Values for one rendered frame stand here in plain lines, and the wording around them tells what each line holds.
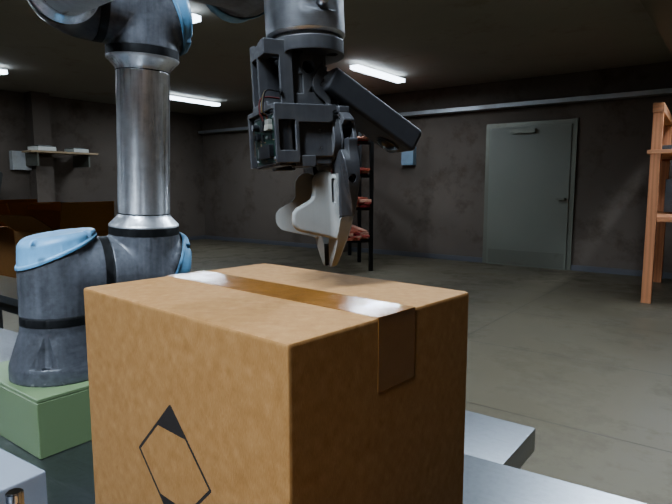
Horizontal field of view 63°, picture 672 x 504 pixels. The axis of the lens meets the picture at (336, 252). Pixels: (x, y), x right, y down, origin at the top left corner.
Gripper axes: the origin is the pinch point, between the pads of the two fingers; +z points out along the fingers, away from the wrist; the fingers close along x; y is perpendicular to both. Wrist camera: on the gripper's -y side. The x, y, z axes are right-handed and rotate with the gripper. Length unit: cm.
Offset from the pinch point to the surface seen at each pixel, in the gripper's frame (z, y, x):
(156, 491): 19.7, 18.8, -0.4
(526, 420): 114, -188, -155
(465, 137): -96, -580, -646
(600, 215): 33, -664, -466
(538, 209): 22, -624, -540
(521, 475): 33.2, -28.8, -4.0
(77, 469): 30, 24, -34
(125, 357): 8.2, 20.0, -4.1
